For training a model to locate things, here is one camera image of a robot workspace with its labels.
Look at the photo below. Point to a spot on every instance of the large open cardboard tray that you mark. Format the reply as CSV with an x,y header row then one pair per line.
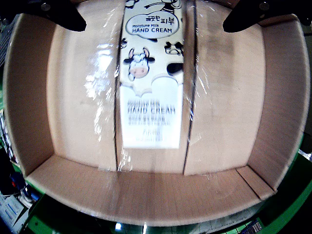
x,y
219,97

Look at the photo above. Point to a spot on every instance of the white printed label sheet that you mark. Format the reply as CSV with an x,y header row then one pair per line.
x,y
9,212

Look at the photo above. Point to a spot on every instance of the cow print hand cream box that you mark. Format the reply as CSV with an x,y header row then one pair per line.
x,y
151,92

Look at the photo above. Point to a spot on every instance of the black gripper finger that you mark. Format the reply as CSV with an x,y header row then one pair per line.
x,y
65,14
246,17

